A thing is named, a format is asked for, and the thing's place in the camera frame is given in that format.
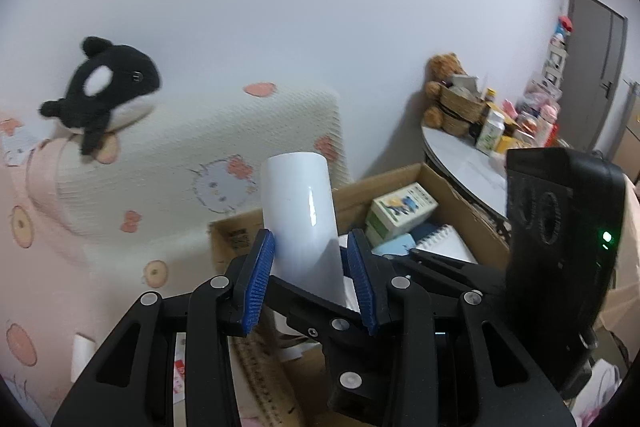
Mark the brown cardboard box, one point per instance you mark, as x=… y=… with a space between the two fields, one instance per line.
x=240 y=232

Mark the green white cartoon box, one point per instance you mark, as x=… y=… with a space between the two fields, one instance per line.
x=400 y=204

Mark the light blue case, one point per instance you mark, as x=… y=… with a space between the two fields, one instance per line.
x=395 y=247

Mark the white photo frame shelf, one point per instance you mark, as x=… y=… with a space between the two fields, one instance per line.
x=556 y=52

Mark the pink bottle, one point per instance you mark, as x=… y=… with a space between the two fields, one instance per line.
x=547 y=124

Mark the grey door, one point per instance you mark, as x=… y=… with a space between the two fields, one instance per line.
x=590 y=82

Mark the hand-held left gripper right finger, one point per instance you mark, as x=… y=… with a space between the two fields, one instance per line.
x=362 y=282

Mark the dark bottle yellow cap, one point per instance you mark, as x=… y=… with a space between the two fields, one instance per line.
x=490 y=97

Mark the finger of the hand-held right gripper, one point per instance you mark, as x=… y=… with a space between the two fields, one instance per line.
x=465 y=274
x=345 y=357

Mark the white paper tube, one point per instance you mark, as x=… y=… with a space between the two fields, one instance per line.
x=300 y=217
x=82 y=357

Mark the black white orca plush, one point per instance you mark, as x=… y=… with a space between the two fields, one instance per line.
x=110 y=92

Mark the small yellow box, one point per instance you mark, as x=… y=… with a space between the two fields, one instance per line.
x=505 y=145

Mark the white green bottle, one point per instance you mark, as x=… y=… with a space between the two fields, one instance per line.
x=490 y=134

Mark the white spiral notepad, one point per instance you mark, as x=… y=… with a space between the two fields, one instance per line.
x=445 y=247

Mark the round white table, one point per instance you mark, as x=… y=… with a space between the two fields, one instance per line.
x=460 y=167

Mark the plain green white box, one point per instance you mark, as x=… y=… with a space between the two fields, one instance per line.
x=380 y=232

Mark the woven straw basket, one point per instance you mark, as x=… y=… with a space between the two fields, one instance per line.
x=460 y=112

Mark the brown teddy bear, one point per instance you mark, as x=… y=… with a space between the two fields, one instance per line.
x=445 y=67

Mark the white pouch red label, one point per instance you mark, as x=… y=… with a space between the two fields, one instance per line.
x=180 y=377

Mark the pink cream cat print blanket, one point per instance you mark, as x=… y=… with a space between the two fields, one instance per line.
x=175 y=132

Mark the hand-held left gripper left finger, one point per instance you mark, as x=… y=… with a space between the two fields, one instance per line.
x=257 y=282

